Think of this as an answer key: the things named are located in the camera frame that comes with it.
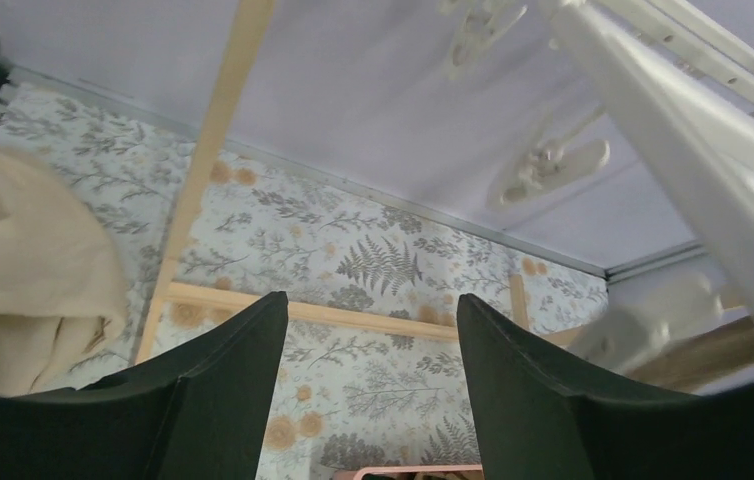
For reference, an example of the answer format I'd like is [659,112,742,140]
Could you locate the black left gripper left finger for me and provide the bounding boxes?
[0,292,288,479]

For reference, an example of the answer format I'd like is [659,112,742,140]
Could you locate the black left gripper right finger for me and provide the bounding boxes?
[457,294,754,479]

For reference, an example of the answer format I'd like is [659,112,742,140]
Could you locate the white clip hanger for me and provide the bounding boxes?
[439,1,754,373]

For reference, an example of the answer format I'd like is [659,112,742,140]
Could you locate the floral patterned mat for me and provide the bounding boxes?
[0,84,608,479]

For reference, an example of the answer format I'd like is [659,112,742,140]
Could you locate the pink plastic basket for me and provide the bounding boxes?
[332,465,485,480]

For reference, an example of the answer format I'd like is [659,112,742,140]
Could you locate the beige cloth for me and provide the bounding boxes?
[0,149,128,397]

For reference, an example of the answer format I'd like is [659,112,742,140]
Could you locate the wooden drying rack frame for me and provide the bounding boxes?
[134,1,754,391]

